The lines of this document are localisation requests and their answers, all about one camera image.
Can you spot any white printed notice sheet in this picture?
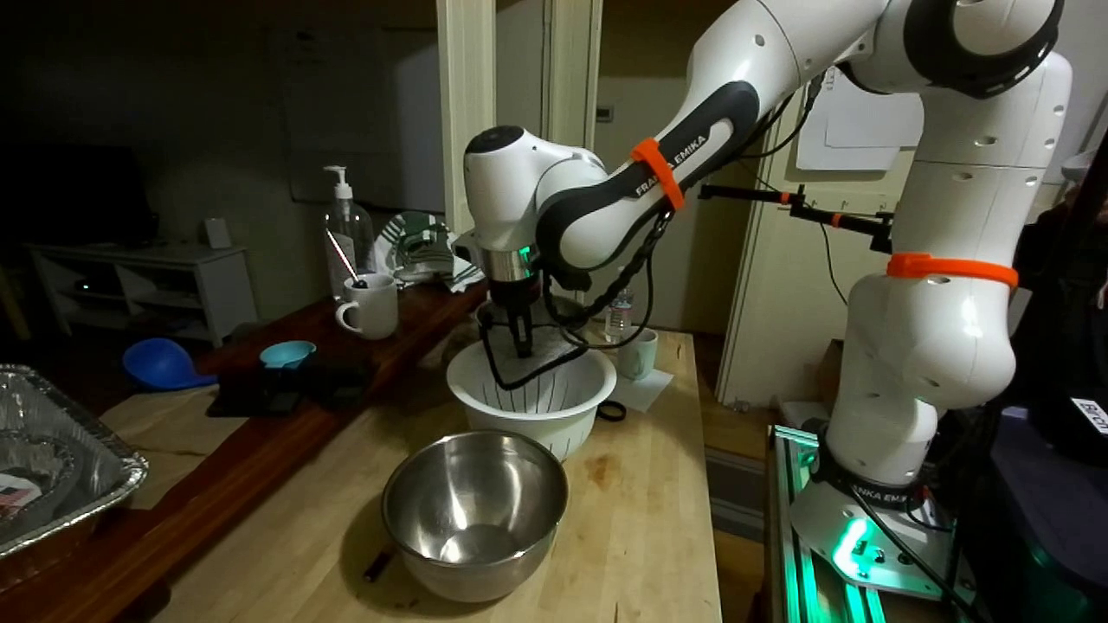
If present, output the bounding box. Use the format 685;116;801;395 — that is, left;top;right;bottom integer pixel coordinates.
794;61;928;176

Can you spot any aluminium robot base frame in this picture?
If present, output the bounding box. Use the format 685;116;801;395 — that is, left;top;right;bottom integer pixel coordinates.
767;423;987;623

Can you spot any aluminium foil tray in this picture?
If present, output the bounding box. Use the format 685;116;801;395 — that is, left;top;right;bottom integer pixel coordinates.
0;365;154;564

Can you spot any black rod with orange clamps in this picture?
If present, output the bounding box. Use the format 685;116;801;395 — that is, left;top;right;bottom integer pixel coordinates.
695;179;897;255

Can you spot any blue round bowl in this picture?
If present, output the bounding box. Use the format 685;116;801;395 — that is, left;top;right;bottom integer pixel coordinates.
117;337;218;395

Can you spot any clear plastic water bottle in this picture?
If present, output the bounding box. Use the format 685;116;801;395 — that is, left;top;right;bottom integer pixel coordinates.
601;269;641;350

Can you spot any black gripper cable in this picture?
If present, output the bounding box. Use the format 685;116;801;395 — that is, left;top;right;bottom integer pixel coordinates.
476;291;596;390

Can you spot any white ceramic cup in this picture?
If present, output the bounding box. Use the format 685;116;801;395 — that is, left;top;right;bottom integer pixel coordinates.
618;326;663;388

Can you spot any green striped white towel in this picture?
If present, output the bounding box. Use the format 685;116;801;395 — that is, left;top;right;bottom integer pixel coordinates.
368;207;484;291

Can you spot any white shelf unit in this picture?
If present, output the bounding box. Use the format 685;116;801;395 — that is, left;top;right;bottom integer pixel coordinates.
29;238;260;348

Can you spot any brown wooden counter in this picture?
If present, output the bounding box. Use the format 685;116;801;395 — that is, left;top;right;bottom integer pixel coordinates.
0;255;498;623

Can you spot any person in dark clothing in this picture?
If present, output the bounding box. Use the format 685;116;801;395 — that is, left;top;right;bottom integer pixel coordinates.
989;124;1108;623

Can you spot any white paper sheet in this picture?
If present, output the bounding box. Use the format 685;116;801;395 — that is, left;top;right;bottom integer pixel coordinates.
598;365;680;416

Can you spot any black cloth pad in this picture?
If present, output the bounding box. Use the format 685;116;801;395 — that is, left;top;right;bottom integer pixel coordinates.
203;343;373;423

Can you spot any white straw in mug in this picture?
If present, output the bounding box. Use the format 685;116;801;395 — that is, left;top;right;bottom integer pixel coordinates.
327;230;365;286

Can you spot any clear soap pump bottle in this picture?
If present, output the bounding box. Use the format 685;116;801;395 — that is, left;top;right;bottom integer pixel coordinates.
319;163;373;297

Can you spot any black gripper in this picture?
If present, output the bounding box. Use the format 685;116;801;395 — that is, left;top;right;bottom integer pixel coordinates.
483;275;546;365

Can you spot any small teal bowl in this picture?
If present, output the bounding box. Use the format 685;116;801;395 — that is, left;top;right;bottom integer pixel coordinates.
256;337;321;373

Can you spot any white plastic colander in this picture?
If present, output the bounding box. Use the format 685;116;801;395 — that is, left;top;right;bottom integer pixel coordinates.
445;329;620;464

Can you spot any white mug with handle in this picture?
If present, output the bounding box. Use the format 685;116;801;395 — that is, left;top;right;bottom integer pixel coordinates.
333;269;405;343

